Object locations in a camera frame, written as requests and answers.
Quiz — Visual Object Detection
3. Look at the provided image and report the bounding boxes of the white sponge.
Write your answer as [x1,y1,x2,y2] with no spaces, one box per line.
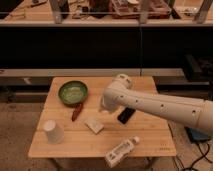
[85,118,104,134]

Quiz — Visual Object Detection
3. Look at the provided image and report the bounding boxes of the white paper cup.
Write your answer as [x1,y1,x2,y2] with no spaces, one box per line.
[43,120,64,144]

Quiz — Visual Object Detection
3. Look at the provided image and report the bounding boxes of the red tray on shelf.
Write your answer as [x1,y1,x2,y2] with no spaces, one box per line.
[109,0,171,19]

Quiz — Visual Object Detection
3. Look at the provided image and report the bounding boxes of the long background workbench shelf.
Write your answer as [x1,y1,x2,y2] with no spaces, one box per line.
[0,0,213,27]

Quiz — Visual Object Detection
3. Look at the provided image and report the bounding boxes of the black cables on floor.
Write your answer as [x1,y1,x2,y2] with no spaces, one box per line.
[173,139,213,171]

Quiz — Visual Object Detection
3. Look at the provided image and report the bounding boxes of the green ceramic bowl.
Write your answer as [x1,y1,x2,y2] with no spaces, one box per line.
[58,80,88,105]

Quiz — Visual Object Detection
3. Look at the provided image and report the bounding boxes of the wooden table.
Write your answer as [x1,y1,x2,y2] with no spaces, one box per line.
[28,77,176,158]

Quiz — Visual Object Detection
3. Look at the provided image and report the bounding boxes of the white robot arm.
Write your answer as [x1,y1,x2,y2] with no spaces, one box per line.
[101,74,213,136]

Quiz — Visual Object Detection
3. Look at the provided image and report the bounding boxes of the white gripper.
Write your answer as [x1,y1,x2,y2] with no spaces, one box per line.
[99,97,118,112]

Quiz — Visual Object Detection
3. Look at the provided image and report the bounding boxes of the white plastic bottle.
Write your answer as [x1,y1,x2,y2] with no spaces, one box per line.
[105,136,140,168]

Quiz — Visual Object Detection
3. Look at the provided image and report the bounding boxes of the red chili pepper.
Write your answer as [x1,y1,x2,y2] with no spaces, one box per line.
[71,103,83,122]

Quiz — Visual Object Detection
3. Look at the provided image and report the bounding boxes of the black smartphone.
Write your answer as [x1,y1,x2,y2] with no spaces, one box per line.
[117,108,135,124]

